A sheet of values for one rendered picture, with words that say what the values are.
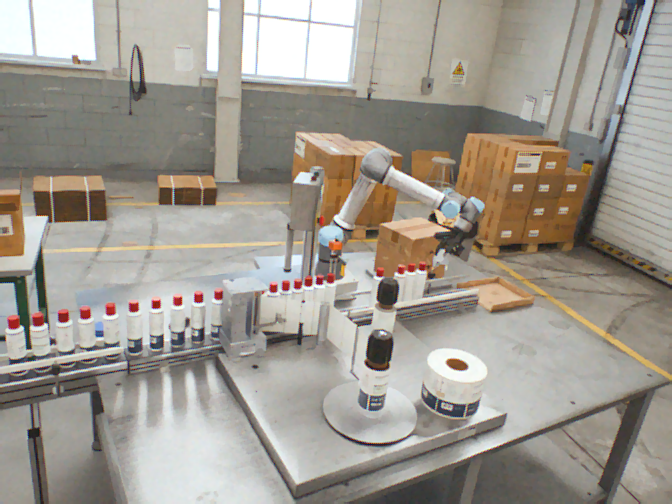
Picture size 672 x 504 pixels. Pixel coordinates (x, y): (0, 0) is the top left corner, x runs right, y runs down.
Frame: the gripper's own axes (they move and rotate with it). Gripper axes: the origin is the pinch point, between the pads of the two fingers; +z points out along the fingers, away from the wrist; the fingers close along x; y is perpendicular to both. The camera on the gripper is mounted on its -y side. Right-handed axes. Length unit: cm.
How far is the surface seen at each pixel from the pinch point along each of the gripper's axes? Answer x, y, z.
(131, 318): -116, 5, 70
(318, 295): -51, 4, 36
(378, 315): -43, 31, 27
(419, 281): -5.4, 3.1, 10.2
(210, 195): 61, -416, 71
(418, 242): 1.6, -18.7, -4.9
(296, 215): -77, -1, 12
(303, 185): -82, 0, 0
